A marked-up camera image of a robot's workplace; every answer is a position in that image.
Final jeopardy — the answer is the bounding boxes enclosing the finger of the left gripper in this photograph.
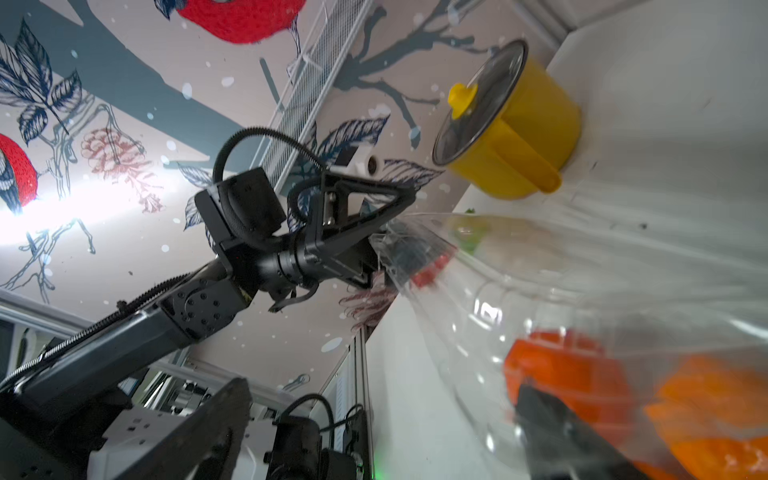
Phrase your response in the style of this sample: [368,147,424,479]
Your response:
[308,172,416,252]

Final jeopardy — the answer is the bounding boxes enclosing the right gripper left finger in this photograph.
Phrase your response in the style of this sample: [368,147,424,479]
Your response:
[122,378,252,479]

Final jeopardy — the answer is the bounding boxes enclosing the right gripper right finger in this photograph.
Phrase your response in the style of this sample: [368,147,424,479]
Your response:
[515,385,647,479]

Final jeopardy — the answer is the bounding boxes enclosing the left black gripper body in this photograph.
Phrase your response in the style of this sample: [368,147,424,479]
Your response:
[257,225,379,300]

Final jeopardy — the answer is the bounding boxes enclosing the large orange container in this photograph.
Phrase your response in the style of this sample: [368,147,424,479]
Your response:
[503,329,633,446]

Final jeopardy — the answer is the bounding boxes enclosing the clear plastic container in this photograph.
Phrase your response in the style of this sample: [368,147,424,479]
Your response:
[370,188,767,479]

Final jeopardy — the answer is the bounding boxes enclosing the small orange container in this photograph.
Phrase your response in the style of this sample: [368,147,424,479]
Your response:
[644,355,767,479]

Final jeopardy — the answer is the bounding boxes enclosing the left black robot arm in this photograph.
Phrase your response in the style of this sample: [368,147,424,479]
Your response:
[1,127,416,479]

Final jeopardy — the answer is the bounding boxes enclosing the red snack packet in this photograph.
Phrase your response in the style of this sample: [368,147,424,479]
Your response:
[410,254,452,289]

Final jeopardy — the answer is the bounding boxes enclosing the small green packet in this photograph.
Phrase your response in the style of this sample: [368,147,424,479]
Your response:
[450,208,490,253]

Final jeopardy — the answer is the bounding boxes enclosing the yellow pot with black lid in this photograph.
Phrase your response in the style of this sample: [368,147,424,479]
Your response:
[431,39,582,200]

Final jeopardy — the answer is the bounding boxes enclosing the white wire mesh shelf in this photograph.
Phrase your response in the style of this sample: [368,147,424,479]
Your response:
[248,0,376,193]

